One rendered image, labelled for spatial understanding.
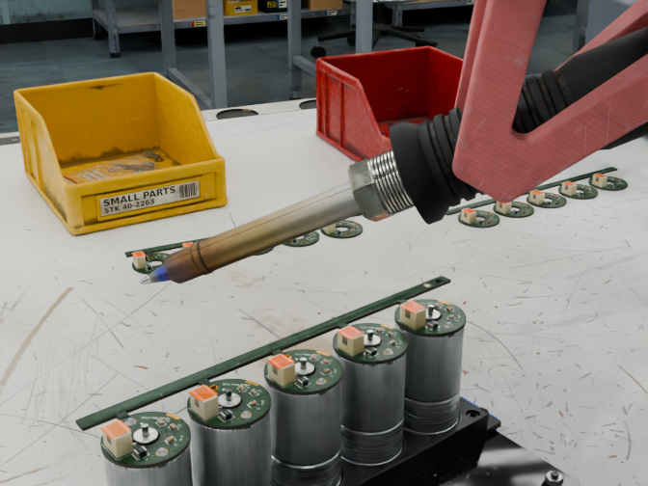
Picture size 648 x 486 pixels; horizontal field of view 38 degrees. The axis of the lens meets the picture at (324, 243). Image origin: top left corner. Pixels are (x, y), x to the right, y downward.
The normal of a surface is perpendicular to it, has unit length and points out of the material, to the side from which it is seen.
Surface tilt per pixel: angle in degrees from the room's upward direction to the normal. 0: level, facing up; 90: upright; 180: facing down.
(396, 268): 0
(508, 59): 100
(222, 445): 90
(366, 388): 90
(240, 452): 90
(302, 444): 90
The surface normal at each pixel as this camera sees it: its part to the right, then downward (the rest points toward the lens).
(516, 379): 0.00, -0.91
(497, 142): -0.18, 0.54
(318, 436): 0.36, 0.39
